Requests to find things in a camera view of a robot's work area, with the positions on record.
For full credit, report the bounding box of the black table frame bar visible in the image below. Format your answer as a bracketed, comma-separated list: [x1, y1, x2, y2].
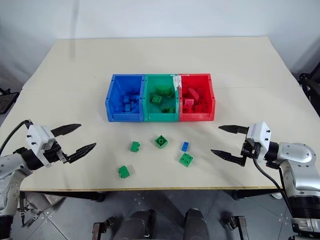
[37, 190, 106, 203]
[231, 187, 287, 201]

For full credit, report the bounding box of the blue plastic bin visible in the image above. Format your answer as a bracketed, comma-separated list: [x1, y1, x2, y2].
[105, 73, 147, 123]

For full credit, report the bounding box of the black safety strap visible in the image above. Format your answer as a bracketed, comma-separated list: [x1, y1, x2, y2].
[17, 190, 45, 229]

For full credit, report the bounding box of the bright green toy brick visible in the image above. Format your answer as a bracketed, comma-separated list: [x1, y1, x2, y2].
[150, 93, 163, 105]

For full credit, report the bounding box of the white tape strip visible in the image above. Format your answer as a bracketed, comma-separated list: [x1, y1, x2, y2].
[169, 73, 190, 89]

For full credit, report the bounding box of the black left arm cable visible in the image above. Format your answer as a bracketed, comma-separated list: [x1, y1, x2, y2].
[0, 119, 34, 154]

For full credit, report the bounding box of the green plastic bin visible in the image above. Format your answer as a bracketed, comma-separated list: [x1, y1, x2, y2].
[142, 73, 181, 122]

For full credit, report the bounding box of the dark rounded shape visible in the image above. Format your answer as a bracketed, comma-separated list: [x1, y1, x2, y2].
[183, 208, 210, 240]
[115, 209, 157, 240]

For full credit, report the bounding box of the red plastic bin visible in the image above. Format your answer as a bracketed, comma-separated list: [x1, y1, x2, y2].
[177, 72, 217, 122]

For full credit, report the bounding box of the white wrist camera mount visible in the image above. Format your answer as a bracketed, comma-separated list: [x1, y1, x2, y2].
[245, 121, 272, 161]
[24, 124, 56, 168]

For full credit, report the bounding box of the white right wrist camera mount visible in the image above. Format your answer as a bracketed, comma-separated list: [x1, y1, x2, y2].
[245, 121, 272, 161]

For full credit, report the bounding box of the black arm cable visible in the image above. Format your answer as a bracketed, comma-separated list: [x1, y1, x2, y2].
[0, 119, 34, 154]
[252, 154, 295, 216]

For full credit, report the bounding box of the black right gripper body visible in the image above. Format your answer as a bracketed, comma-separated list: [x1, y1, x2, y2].
[239, 138, 261, 167]

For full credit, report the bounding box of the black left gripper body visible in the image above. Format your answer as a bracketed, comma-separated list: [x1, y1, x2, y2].
[44, 139, 69, 165]

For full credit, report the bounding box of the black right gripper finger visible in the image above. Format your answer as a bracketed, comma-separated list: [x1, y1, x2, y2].
[217, 124, 251, 136]
[210, 148, 245, 168]

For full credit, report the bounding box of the brown black stand frame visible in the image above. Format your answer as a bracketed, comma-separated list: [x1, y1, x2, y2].
[221, 215, 249, 240]
[91, 216, 119, 240]

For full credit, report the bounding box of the red toy brick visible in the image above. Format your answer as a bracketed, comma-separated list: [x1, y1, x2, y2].
[188, 87, 201, 100]
[194, 103, 209, 114]

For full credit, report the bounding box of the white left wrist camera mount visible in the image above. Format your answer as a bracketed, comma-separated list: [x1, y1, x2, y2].
[24, 124, 56, 168]

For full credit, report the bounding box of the green four-stud toy brick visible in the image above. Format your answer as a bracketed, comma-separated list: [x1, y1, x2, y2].
[179, 152, 196, 168]

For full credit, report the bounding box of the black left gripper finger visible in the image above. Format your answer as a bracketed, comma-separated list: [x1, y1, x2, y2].
[66, 142, 98, 165]
[51, 123, 82, 138]

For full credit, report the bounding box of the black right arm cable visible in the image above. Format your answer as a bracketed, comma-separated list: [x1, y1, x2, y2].
[252, 154, 295, 216]

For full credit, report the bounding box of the white table foot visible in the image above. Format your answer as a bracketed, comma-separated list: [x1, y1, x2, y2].
[269, 191, 285, 201]

